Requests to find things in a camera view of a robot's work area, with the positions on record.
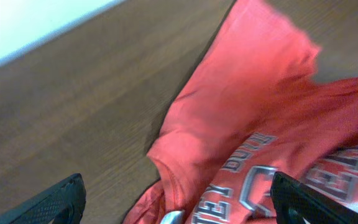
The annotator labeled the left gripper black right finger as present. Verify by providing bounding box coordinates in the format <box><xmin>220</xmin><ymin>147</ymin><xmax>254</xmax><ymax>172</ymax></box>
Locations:
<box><xmin>270</xmin><ymin>172</ymin><xmax>358</xmax><ymax>224</ymax></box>

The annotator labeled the orange printed t-shirt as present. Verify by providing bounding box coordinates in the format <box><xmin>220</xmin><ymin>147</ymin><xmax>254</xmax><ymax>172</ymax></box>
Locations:
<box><xmin>124</xmin><ymin>0</ymin><xmax>358</xmax><ymax>223</ymax></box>

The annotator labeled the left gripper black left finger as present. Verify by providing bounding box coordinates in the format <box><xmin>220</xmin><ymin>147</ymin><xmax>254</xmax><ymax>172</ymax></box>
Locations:
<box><xmin>0</xmin><ymin>173</ymin><xmax>86</xmax><ymax>224</ymax></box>

